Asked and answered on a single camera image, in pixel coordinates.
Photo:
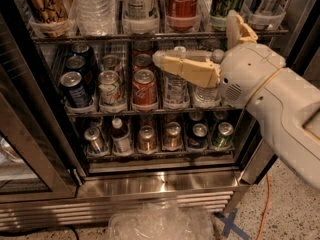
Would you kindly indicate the blue pepsi can back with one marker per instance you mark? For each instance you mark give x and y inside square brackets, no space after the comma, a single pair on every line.
[86,51]

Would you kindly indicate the clear water bottle shelf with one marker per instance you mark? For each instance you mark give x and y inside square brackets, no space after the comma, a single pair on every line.
[210,94]
[95,17]

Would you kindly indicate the red coke can front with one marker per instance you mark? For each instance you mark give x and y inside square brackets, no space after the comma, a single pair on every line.
[144,87]

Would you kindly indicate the brown tea bottle bottom shelf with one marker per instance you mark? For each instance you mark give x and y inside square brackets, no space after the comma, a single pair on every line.
[120,135]

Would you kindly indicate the gold can bottom shelf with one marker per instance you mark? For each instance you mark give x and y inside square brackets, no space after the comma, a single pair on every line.
[172,136]

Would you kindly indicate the blue pepsi can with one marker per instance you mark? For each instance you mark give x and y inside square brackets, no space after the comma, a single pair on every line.
[86,51]
[79,64]
[74,89]

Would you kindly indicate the red coke can top shelf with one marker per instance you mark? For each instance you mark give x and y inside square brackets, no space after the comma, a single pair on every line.
[181,13]

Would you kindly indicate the blue can bottom shelf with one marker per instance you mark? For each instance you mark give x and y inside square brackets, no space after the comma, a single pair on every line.
[197,136]

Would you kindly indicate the silver blue slim can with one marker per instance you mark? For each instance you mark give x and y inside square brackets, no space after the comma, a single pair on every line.
[264,14]

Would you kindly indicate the clear water bottle middle shelf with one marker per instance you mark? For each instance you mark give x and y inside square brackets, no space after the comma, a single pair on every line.
[210,94]

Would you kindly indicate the glass fridge door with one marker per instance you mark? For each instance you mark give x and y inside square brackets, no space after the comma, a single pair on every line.
[37,173]

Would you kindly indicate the clear water bottle top shelf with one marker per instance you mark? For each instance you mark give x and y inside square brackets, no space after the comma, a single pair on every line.
[95,17]

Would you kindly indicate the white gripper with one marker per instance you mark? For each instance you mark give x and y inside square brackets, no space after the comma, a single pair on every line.
[249,74]

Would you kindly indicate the red coke can back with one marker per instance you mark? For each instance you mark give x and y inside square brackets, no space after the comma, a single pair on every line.
[142,47]

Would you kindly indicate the white green can back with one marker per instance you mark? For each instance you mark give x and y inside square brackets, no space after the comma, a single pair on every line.
[112,62]

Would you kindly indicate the blue tape cross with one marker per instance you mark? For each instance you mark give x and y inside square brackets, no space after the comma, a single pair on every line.
[230,226]

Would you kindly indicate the blue pepsi can front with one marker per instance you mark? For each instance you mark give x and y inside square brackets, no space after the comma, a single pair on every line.
[74,89]

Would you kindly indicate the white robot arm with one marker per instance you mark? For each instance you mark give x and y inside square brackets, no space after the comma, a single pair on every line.
[287,108]

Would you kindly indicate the stainless steel fridge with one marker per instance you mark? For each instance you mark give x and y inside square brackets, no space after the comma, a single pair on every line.
[112,182]

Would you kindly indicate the red coke can middle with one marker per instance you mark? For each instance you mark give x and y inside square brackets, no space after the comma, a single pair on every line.
[143,61]

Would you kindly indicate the green can bottom shelf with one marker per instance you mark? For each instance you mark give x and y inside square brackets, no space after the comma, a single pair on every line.
[222,135]

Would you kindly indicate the blue pepsi can middle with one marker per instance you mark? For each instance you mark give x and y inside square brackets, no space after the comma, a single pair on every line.
[79,64]

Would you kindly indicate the orange can bottom shelf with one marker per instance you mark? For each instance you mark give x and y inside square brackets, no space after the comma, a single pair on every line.
[147,138]

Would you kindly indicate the clear plastic bin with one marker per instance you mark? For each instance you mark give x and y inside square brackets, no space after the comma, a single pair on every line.
[168,222]

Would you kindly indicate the silver slim can bottom shelf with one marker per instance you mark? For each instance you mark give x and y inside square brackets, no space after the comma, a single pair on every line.
[95,139]

